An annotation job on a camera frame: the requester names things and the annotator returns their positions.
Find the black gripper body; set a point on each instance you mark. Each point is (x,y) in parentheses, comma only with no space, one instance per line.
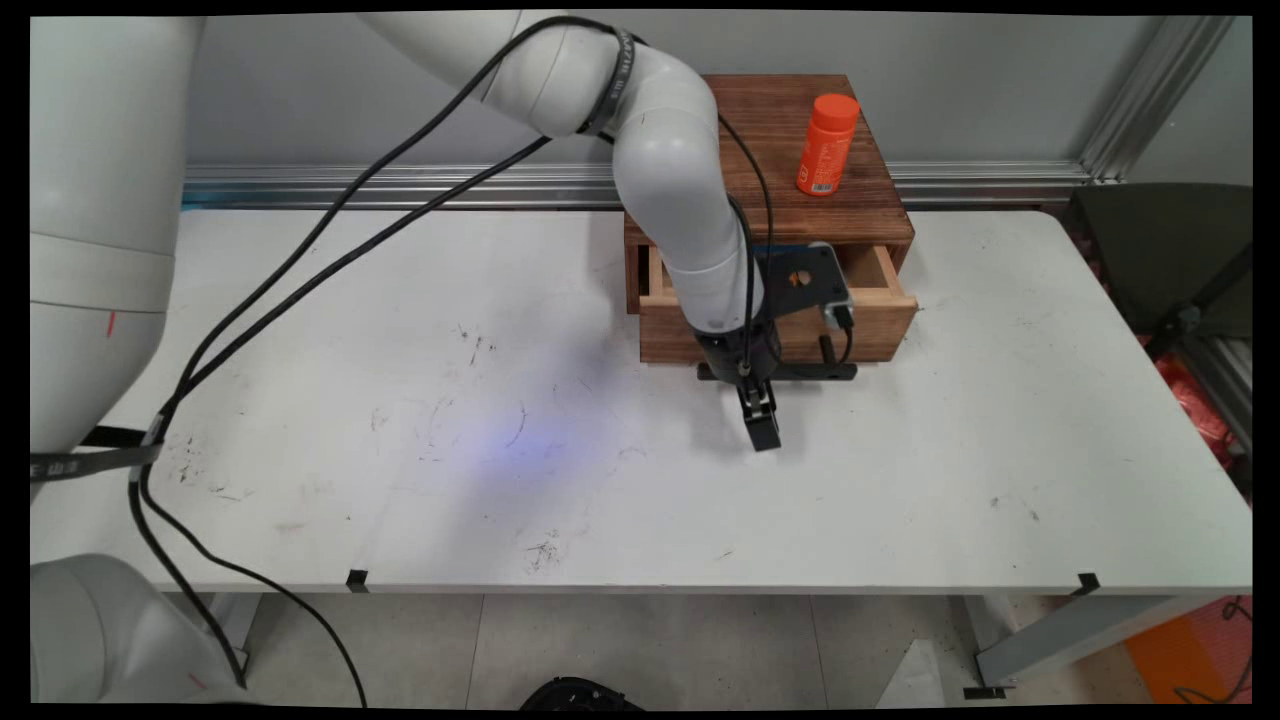
(745,350)

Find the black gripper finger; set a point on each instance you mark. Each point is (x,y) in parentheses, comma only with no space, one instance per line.
(765,420)
(744,405)

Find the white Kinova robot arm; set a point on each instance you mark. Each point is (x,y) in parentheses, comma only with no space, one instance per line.
(670,180)

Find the brown wooden drawer cabinet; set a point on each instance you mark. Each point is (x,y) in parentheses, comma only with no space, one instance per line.
(860,210)

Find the orange plastic bottle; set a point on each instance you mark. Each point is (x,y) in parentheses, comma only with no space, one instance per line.
(828,145)

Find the black round object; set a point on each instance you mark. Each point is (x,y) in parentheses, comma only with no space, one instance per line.
(575,695)

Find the black tape piece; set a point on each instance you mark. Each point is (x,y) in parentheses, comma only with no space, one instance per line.
(357,579)
(1088,583)

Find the grey table leg with foot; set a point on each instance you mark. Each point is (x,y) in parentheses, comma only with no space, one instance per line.
(1070,630)

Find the red plastic bag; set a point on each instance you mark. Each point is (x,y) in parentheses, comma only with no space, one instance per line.
(1195,405)

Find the orange box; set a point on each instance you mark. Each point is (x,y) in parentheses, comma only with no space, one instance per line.
(1190,650)

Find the horizontal aluminium rail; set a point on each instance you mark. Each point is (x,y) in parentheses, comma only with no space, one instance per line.
(1000,185)

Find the aluminium frame profile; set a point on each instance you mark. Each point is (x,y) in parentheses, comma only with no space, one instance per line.
(1220,385)

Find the slanted aluminium post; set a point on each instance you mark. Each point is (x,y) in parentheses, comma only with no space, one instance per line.
(1160,95)

